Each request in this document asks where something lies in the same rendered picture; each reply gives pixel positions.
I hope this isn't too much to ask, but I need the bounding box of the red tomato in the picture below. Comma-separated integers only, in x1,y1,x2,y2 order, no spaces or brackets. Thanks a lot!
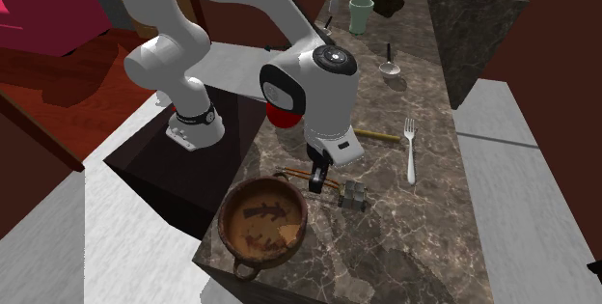
265,101,305,129

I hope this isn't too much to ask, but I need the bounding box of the yellow wooden stick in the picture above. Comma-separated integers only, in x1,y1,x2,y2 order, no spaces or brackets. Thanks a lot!
352,127,402,144

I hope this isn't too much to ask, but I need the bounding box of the silver fork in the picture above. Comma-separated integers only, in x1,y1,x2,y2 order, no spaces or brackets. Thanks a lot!
403,117,419,186

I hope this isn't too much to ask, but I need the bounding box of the dark robot stand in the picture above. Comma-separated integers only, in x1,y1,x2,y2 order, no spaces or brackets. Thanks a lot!
103,84,269,240

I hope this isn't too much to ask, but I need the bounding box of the pale green cup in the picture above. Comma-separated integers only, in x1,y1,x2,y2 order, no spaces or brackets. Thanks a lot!
348,0,375,36

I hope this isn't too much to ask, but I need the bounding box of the pink sofa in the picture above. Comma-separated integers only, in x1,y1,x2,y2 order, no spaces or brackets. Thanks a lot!
0,0,114,57

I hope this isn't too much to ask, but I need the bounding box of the orange-handled metal kitchen tool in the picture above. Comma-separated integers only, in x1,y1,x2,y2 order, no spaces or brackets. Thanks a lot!
276,166,369,213

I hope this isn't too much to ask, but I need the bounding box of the brown bowl with handles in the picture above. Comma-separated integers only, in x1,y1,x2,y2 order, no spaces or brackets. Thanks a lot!
217,173,310,282

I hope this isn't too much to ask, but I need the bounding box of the white ladle with black handle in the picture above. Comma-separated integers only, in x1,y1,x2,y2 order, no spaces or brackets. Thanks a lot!
378,42,402,77

